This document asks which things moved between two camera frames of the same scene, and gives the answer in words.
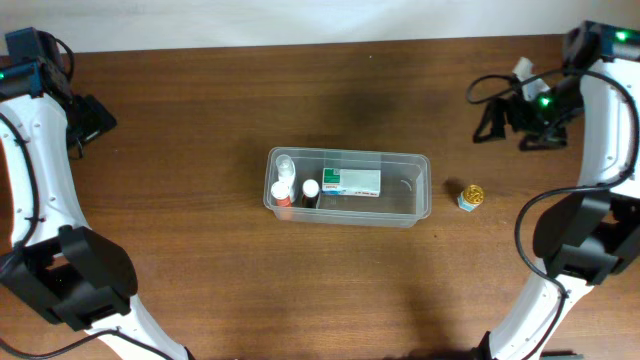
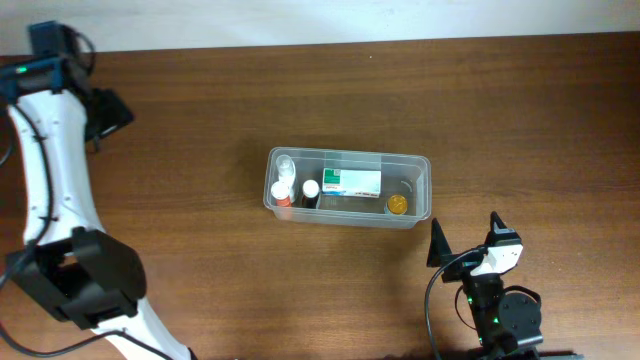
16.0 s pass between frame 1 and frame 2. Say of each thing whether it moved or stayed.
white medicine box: stayed
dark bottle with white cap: stayed
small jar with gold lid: moved
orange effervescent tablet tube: stayed
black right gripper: moved
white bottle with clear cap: stayed
